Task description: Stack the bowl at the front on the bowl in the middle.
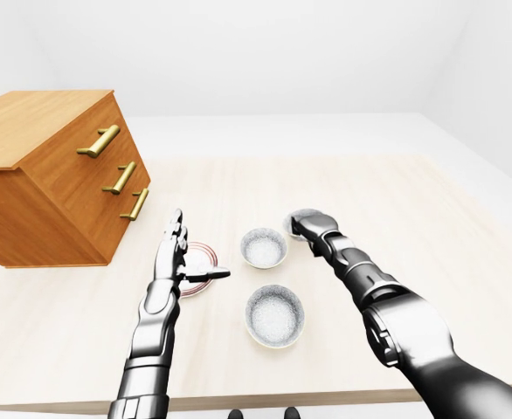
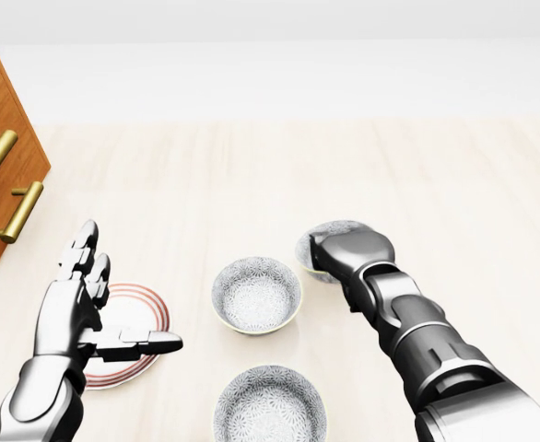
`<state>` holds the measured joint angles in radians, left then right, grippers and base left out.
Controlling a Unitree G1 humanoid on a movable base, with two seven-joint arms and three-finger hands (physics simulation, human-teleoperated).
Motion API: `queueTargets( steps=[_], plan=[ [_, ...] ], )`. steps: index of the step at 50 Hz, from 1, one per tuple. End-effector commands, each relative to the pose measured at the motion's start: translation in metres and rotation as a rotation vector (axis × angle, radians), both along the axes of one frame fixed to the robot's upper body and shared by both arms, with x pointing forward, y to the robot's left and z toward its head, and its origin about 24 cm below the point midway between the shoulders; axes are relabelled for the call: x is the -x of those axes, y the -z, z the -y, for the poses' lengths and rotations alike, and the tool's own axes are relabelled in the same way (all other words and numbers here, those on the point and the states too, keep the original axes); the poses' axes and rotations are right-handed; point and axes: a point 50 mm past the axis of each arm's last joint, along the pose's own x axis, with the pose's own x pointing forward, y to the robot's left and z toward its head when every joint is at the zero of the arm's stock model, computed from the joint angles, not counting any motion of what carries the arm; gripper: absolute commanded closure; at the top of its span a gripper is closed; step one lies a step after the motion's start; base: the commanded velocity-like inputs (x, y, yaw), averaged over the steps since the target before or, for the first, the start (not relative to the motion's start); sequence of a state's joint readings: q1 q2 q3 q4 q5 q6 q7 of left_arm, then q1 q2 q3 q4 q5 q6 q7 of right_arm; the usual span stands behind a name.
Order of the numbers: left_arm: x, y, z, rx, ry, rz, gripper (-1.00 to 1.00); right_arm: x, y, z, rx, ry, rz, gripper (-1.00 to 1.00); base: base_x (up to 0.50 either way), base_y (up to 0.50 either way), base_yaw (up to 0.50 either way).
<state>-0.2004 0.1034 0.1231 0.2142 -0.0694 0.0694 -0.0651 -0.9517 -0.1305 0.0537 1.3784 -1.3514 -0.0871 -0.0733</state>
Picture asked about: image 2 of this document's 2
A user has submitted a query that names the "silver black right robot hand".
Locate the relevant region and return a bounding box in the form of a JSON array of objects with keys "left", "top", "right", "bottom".
[{"left": 308, "top": 228, "right": 397, "bottom": 315}]

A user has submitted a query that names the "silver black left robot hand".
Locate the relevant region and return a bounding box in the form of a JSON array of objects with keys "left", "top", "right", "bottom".
[{"left": 32, "top": 219, "right": 184, "bottom": 365}]

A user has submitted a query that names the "grey patterned bowl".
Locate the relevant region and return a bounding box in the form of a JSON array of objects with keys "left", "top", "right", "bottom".
[
  {"left": 293, "top": 219, "right": 378, "bottom": 286},
  {"left": 212, "top": 364, "right": 331, "bottom": 442},
  {"left": 210, "top": 257, "right": 303, "bottom": 337}
]

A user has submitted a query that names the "white plate with red rings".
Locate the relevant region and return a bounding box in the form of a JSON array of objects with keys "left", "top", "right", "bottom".
[{"left": 82, "top": 282, "right": 172, "bottom": 391}]

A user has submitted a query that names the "wooden cabinet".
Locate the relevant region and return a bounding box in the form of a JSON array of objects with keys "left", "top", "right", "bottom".
[{"left": 0, "top": 8, "right": 53, "bottom": 304}]

